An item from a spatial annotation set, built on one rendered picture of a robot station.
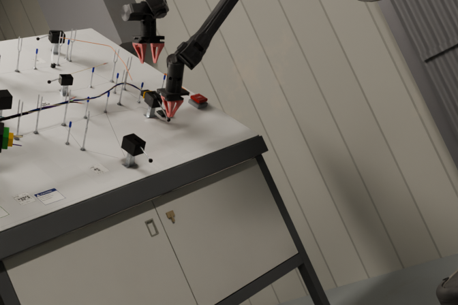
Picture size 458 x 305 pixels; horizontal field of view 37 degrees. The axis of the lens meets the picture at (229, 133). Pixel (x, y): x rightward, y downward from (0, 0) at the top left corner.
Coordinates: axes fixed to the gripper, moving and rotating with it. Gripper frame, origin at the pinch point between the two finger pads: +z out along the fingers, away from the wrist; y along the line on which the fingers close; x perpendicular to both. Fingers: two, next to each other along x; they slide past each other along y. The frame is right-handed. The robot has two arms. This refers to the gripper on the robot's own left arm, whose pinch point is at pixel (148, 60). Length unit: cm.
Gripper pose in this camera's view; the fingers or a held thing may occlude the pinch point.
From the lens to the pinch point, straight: 256.7
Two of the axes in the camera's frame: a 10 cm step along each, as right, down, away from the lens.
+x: 6.2, 1.5, -7.7
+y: -7.8, 1.0, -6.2
